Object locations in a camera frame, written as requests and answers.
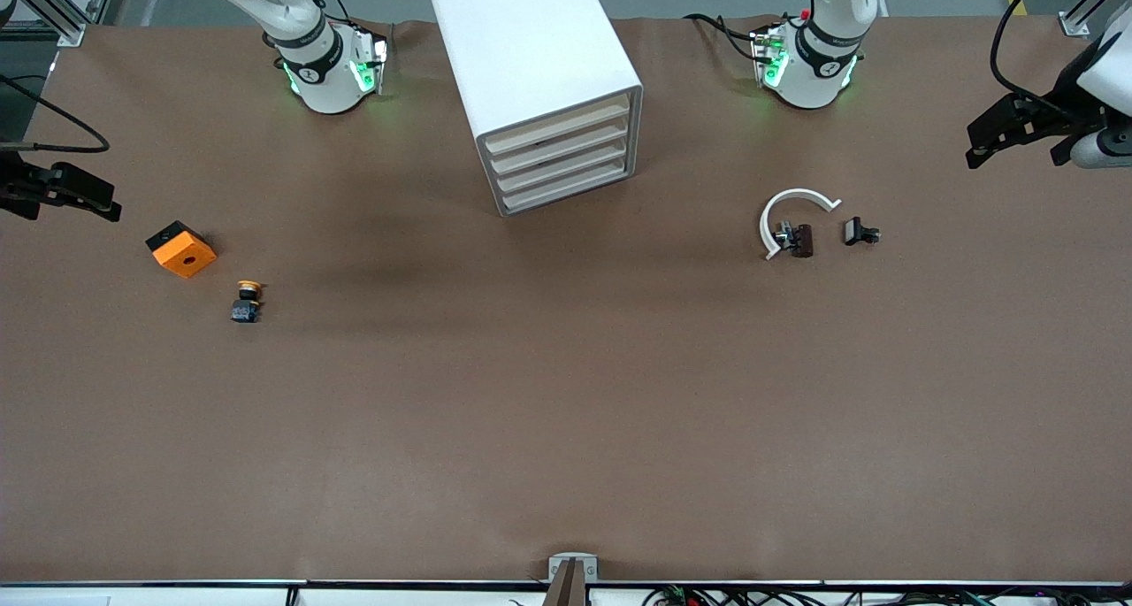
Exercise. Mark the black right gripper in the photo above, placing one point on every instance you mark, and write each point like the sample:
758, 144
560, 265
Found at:
19, 188

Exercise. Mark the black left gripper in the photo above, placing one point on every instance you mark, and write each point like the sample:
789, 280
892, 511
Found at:
1055, 113

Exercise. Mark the white plastic bin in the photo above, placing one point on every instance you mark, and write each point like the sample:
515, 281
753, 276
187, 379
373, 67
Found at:
557, 148

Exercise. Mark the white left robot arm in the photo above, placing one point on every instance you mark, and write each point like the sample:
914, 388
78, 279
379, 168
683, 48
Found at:
814, 75

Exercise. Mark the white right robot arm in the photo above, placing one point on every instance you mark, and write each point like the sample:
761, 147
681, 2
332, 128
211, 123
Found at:
327, 84

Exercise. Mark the white drawer cabinet housing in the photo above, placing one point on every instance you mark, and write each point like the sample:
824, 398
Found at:
531, 49

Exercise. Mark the white cabinet drawer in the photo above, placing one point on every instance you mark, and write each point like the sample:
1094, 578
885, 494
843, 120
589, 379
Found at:
557, 126
566, 187
562, 167

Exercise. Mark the orange box with black base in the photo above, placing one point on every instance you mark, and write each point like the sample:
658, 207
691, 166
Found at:
183, 254

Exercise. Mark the small black clip part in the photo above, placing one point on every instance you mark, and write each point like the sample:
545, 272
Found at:
856, 231

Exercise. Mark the dark brown block with metal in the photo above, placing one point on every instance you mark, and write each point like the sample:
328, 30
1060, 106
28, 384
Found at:
801, 240

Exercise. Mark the brown table cover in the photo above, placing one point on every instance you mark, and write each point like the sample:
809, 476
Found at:
531, 411

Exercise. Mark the aluminium frame profile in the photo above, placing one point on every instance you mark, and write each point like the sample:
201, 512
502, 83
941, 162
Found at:
66, 13
1083, 18

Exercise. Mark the yellow push button switch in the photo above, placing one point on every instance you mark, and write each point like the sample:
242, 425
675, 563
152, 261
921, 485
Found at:
247, 305

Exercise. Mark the grey metal bracket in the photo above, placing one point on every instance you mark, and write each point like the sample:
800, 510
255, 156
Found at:
559, 560

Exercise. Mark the brown camera post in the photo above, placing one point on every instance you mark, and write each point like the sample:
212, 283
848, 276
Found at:
566, 588

